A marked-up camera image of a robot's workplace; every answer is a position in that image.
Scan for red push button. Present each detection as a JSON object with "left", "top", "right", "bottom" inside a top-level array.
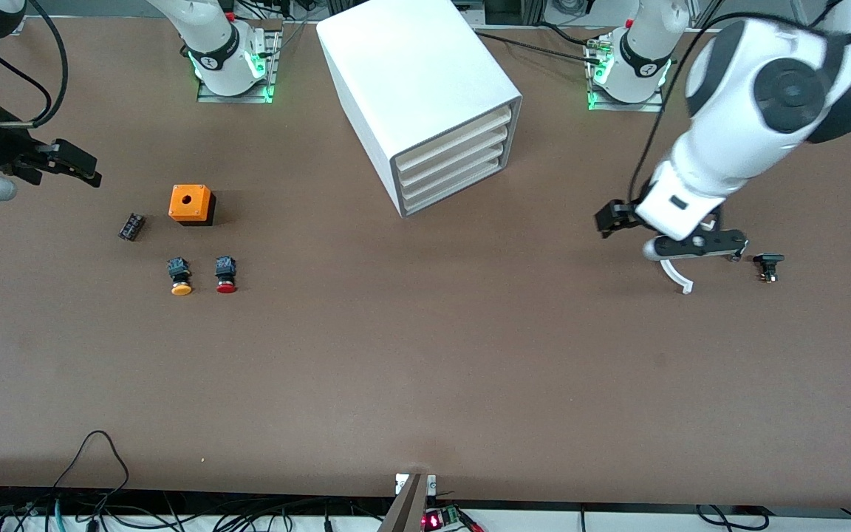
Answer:
[{"left": 215, "top": 256, "right": 239, "bottom": 295}]

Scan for orange push button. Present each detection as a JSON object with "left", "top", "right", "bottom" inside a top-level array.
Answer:
[{"left": 166, "top": 256, "right": 194, "bottom": 297}]

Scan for white curved plastic arc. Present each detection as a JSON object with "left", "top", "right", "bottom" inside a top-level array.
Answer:
[{"left": 660, "top": 259, "right": 694, "bottom": 295}]

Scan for orange box with hole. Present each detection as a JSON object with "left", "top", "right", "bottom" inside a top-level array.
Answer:
[{"left": 168, "top": 184, "right": 217, "bottom": 227}]

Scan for circuit board with red light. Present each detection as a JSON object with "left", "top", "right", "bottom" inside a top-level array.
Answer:
[{"left": 422, "top": 506, "right": 485, "bottom": 532}]

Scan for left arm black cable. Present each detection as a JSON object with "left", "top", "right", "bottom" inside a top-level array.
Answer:
[{"left": 629, "top": 0, "right": 851, "bottom": 211}]

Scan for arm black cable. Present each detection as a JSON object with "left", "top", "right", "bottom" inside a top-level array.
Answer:
[
  {"left": 629, "top": 0, "right": 851, "bottom": 211},
  {"left": 0, "top": 0, "right": 69, "bottom": 131}
]

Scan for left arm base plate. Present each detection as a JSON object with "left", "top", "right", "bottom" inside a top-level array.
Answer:
[{"left": 586, "top": 35, "right": 666, "bottom": 113}]

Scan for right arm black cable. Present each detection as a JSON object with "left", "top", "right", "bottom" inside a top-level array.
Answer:
[{"left": 0, "top": 0, "right": 69, "bottom": 131}]

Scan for black switch part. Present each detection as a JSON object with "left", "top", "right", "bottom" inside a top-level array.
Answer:
[{"left": 753, "top": 253, "right": 786, "bottom": 284}]

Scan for thick black table cable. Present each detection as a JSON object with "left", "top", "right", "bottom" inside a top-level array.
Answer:
[{"left": 470, "top": 24, "right": 604, "bottom": 66}]

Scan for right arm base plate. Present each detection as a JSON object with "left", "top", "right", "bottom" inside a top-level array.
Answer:
[{"left": 196, "top": 30, "right": 280, "bottom": 104}]

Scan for black looped cable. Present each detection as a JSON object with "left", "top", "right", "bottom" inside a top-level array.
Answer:
[{"left": 52, "top": 431, "right": 131, "bottom": 492}]

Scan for white mounting bracket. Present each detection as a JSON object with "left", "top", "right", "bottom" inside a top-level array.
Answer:
[{"left": 394, "top": 473, "right": 437, "bottom": 496}]

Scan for grey camera post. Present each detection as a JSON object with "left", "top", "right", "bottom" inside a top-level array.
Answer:
[{"left": 377, "top": 474, "right": 428, "bottom": 532}]

